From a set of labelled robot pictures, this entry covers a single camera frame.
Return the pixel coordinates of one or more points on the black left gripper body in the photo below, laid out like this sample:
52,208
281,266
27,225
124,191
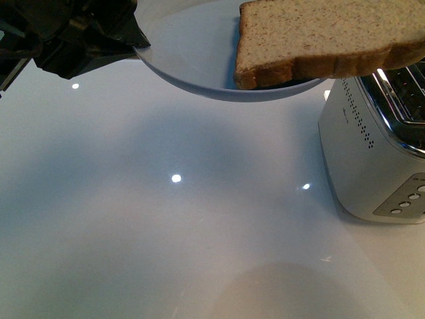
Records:
66,38

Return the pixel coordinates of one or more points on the light blue round plate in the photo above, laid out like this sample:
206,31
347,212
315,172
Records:
193,47

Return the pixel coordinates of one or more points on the white and chrome toaster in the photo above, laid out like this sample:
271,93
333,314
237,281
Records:
372,136

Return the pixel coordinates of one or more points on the slice of brown bread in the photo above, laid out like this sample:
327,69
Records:
281,41

